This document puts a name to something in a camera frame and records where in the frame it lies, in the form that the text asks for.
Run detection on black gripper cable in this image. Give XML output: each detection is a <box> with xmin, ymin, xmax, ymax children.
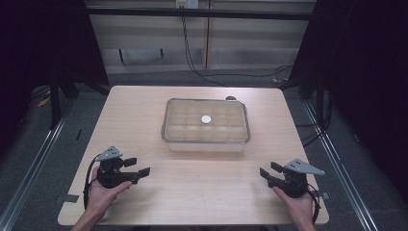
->
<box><xmin>82</xmin><ymin>153</ymin><xmax>102</xmax><ymax>210</ymax></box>
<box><xmin>307</xmin><ymin>184</ymin><xmax>322</xmax><ymax>224</ymax></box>

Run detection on black floor cables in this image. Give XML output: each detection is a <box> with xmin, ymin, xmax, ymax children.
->
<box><xmin>293</xmin><ymin>107</ymin><xmax>334</xmax><ymax>149</ymax></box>

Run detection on clear plastic compartment box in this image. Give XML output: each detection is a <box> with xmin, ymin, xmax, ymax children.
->
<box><xmin>161</xmin><ymin>97</ymin><xmax>252</xmax><ymax>154</ymax></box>

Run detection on black horizontal bar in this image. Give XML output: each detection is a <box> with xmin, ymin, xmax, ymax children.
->
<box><xmin>86</xmin><ymin>7</ymin><xmax>318</xmax><ymax>21</ymax></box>

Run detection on metal floor rail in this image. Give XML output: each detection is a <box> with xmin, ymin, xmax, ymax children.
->
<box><xmin>302</xmin><ymin>99</ymin><xmax>381</xmax><ymax>231</ymax></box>
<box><xmin>0</xmin><ymin>97</ymin><xmax>75</xmax><ymax>231</ymax></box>

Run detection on black curtain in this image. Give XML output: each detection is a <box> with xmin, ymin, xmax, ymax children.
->
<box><xmin>0</xmin><ymin>0</ymin><xmax>110</xmax><ymax>155</ymax></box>
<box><xmin>278</xmin><ymin>0</ymin><xmax>408</xmax><ymax>206</ymax></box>

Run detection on yellow floor scrap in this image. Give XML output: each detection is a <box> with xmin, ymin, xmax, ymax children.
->
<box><xmin>37</xmin><ymin>95</ymin><xmax>52</xmax><ymax>108</ymax></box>

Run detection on black metal stand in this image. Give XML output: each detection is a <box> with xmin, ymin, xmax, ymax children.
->
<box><xmin>48</xmin><ymin>81</ymin><xmax>63</xmax><ymax>130</ymax></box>

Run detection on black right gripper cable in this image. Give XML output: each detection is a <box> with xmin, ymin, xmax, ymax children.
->
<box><xmin>307</xmin><ymin>184</ymin><xmax>322</xmax><ymax>224</ymax></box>

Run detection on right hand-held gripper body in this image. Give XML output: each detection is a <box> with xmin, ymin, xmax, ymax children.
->
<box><xmin>267</xmin><ymin>158</ymin><xmax>325</xmax><ymax>199</ymax></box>

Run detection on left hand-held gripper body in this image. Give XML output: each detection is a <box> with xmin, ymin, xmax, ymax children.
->
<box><xmin>94</xmin><ymin>145</ymin><xmax>140</xmax><ymax>190</ymax></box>

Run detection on person's right hand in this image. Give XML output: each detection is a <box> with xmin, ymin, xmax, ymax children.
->
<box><xmin>271</xmin><ymin>187</ymin><xmax>318</xmax><ymax>226</ymax></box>

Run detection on person's left hand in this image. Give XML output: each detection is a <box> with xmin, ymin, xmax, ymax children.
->
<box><xmin>86</xmin><ymin>166</ymin><xmax>133</xmax><ymax>219</ymax></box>

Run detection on white wall socket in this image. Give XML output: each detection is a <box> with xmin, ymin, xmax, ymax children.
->
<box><xmin>175</xmin><ymin>0</ymin><xmax>200</xmax><ymax>10</ymax></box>

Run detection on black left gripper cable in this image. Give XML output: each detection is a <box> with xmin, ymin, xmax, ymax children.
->
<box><xmin>82</xmin><ymin>153</ymin><xmax>102</xmax><ymax>210</ymax></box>

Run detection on black wall cable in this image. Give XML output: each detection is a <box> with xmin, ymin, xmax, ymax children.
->
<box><xmin>180</xmin><ymin>15</ymin><xmax>293</xmax><ymax>89</ymax></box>

